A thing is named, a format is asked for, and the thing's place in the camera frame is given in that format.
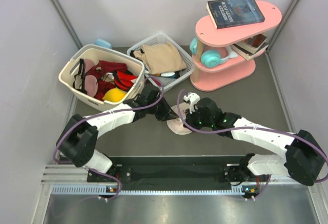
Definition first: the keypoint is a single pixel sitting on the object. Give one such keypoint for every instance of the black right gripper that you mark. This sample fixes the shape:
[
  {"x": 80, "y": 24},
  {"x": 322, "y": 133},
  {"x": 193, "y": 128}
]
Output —
[{"x": 190, "y": 116}]

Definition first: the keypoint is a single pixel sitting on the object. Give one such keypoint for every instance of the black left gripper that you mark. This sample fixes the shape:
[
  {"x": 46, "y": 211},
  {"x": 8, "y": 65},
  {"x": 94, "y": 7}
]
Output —
[{"x": 167, "y": 113}]

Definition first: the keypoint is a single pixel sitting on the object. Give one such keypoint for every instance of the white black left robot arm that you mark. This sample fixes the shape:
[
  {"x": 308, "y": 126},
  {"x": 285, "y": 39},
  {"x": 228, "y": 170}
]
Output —
[{"x": 78, "y": 140}]

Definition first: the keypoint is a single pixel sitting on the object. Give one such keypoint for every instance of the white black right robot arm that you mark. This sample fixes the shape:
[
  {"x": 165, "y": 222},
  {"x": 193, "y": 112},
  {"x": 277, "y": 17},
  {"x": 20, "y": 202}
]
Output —
[{"x": 295, "y": 155}]

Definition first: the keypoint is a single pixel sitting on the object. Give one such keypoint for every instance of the yellow bra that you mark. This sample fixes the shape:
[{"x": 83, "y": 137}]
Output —
[{"x": 114, "y": 95}]

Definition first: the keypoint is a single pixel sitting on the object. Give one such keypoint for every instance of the cream plastic laundry basket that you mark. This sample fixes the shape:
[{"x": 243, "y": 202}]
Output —
[{"x": 97, "y": 53}]

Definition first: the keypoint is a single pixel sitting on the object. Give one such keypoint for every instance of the dark red lace bra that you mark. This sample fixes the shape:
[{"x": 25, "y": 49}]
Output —
[{"x": 103, "y": 72}]

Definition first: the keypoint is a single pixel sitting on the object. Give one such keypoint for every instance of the beige folded garment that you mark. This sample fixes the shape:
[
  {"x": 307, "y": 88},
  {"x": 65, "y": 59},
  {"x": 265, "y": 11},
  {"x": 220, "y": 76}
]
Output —
[{"x": 160, "y": 58}]

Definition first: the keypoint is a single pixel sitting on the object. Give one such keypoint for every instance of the teal cat-ear headphones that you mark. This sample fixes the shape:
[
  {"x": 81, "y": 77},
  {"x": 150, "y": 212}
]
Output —
[{"x": 212, "y": 58}]

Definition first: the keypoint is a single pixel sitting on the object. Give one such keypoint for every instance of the pink two-tier shelf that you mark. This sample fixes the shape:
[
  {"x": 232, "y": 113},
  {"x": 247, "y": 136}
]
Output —
[{"x": 220, "y": 40}]

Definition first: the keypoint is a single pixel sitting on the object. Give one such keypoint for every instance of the white perforated plastic basket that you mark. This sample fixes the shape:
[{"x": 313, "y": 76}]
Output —
[{"x": 169, "y": 79}]

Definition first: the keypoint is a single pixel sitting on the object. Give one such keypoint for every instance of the stack of books on shelf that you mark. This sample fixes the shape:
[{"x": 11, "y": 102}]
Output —
[{"x": 251, "y": 47}]

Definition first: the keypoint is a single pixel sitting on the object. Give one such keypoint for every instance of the light blue container lid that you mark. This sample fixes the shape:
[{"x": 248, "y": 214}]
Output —
[{"x": 103, "y": 43}]

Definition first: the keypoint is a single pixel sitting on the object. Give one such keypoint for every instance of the dark blue paperback book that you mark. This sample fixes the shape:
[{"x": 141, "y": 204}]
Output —
[{"x": 233, "y": 13}]

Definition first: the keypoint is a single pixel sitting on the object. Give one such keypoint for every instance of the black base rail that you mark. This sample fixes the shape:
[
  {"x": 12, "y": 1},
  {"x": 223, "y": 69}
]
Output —
[{"x": 178, "y": 173}]

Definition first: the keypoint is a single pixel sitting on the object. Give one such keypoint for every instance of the pink bra with black straps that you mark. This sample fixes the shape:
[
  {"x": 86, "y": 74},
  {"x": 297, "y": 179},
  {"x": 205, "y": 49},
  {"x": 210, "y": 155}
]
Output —
[{"x": 83, "y": 81}]

